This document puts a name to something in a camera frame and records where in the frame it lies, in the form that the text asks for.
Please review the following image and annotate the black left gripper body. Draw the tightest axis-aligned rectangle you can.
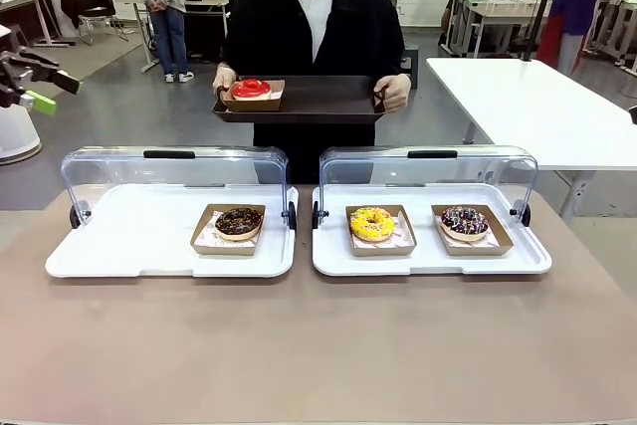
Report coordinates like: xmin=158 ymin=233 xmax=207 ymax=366
xmin=0 ymin=49 xmax=36 ymax=108

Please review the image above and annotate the red glazed donut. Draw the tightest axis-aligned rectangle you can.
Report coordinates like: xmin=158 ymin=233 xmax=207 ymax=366
xmin=231 ymin=78 xmax=274 ymax=101

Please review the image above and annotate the red frosted donut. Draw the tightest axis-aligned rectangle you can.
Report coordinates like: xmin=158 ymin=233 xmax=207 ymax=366
xmin=224 ymin=79 xmax=288 ymax=112

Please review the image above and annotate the dark brown serving tray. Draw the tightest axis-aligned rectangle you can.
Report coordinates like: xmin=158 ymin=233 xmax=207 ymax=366
xmin=211 ymin=75 xmax=388 ymax=125

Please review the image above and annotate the yellow sprinkle donut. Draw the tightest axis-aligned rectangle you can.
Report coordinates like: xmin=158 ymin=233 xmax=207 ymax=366
xmin=348 ymin=206 xmax=398 ymax=241

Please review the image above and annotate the yellow frosted donut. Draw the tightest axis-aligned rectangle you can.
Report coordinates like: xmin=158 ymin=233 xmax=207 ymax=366
xmin=345 ymin=204 xmax=417 ymax=258

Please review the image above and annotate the person's left forearm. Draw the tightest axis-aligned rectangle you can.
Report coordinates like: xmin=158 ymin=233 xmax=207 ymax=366
xmin=377 ymin=29 xmax=407 ymax=79

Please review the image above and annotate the person in black top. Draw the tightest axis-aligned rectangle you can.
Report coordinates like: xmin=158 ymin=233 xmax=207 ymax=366
xmin=221 ymin=0 xmax=405 ymax=185

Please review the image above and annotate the chocolate nut donut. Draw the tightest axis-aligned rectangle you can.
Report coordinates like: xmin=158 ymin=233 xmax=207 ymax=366
xmin=214 ymin=206 xmax=264 ymax=241

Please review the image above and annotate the chocolate donut in paper tray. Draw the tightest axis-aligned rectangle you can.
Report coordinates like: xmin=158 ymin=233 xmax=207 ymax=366
xmin=189 ymin=203 xmax=267 ymax=257

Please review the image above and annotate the purple sprinkle chocolate donut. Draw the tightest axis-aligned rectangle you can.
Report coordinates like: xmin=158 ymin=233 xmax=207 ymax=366
xmin=441 ymin=205 xmax=490 ymax=241

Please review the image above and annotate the person's right hand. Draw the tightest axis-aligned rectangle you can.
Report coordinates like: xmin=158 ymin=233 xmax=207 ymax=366
xmin=212 ymin=62 xmax=238 ymax=98

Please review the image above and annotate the person's left hand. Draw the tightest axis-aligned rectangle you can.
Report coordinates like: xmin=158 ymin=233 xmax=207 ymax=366
xmin=373 ymin=74 xmax=412 ymax=115

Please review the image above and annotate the grey plastic stool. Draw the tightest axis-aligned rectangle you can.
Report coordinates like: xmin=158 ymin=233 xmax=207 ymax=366
xmin=12 ymin=24 xmax=34 ymax=56

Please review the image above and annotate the clear plastic tray lid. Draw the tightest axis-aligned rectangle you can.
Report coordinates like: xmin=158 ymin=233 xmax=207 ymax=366
xmin=60 ymin=145 xmax=291 ymax=227
xmin=318 ymin=145 xmax=539 ymax=227

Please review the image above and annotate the white display tray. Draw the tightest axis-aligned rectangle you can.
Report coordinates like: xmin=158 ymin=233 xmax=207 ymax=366
xmin=312 ymin=183 xmax=553 ymax=278
xmin=44 ymin=183 xmax=300 ymax=281

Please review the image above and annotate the white background workbench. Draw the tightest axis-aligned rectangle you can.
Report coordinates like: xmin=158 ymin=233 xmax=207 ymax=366
xmin=450 ymin=0 xmax=548 ymax=59

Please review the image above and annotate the white side table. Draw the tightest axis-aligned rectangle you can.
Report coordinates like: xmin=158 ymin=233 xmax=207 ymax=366
xmin=425 ymin=56 xmax=637 ymax=220

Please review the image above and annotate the black tripod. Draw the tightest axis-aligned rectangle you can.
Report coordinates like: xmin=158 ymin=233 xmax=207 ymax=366
xmin=520 ymin=0 xmax=568 ymax=62

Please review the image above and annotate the black lid handle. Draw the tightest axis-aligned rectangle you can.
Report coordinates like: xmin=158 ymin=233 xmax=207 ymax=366
xmin=407 ymin=149 xmax=459 ymax=160
xmin=142 ymin=149 xmax=196 ymax=160

